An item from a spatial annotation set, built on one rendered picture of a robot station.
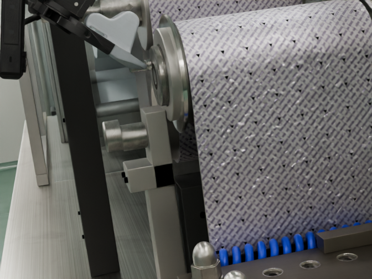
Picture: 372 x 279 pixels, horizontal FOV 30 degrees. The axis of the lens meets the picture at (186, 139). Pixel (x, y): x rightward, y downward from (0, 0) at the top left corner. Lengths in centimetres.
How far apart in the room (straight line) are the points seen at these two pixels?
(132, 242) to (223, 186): 52
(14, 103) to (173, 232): 553
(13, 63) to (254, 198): 33
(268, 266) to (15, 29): 40
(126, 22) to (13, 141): 564
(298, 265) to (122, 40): 33
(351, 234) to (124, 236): 63
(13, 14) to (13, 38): 3
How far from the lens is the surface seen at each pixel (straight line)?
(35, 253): 137
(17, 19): 84
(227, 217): 85
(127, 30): 84
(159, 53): 84
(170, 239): 93
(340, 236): 84
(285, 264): 81
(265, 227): 87
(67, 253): 133
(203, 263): 77
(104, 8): 107
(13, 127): 644
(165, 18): 85
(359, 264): 80
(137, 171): 89
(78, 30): 82
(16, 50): 84
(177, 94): 81
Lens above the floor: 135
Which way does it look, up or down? 12 degrees down
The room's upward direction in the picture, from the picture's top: 7 degrees counter-clockwise
